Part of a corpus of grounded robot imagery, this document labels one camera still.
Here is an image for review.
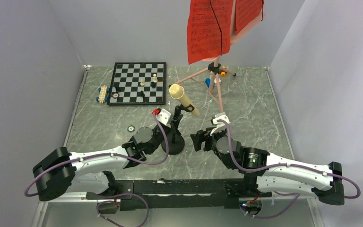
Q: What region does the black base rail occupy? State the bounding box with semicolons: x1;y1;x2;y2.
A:
86;170;273;211

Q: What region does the gold microphone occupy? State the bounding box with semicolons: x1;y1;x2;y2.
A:
169;84;199;117

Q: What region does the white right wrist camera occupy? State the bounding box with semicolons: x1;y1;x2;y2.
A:
210;112;230;136

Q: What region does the small black round disc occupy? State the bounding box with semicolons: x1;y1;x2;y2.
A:
127;125;135;132

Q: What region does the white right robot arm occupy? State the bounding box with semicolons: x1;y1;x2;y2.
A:
190;129;345;206

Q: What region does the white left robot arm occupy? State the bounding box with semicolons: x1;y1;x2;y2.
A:
33;123;179;201

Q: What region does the pink music stand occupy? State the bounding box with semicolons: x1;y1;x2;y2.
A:
174;0;265;111

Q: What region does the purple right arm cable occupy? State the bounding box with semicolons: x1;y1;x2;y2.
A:
216;118;361;220

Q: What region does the white blue toy brick car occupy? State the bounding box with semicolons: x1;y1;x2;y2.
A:
96;86;110;104

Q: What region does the blue toy block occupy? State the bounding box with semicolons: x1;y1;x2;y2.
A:
205;78;211;87

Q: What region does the black microphone stand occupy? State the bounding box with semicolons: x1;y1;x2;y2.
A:
161;105;195;155

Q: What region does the red sheet music right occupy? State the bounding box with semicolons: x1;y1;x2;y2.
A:
234;0;264;36

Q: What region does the red sheet music left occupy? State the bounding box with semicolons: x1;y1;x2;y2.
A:
187;0;233;64

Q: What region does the white chess piece tall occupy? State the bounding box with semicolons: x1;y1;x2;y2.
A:
153;74;158;83

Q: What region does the black white chessboard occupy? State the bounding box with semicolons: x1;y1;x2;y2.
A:
106;62;167;106

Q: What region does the red sheet music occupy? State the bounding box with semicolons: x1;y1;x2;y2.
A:
187;0;233;64
234;0;264;36

